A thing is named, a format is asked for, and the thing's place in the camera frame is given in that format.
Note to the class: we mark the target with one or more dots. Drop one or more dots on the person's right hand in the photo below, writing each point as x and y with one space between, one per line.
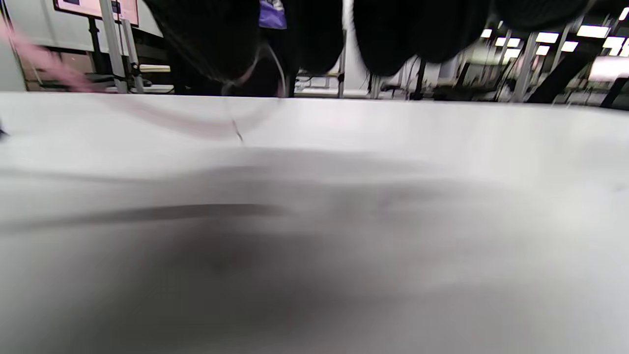
206 34

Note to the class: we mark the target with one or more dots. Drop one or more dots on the computer monitor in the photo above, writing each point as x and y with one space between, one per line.
93 7

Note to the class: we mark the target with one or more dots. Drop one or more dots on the pink bow ribbon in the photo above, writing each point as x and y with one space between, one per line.
54 69

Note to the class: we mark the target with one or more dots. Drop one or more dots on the row of ceiling light panels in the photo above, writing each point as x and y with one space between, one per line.
592 31

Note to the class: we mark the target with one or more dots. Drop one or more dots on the short aluminium frame post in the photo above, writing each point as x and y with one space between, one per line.
114 49

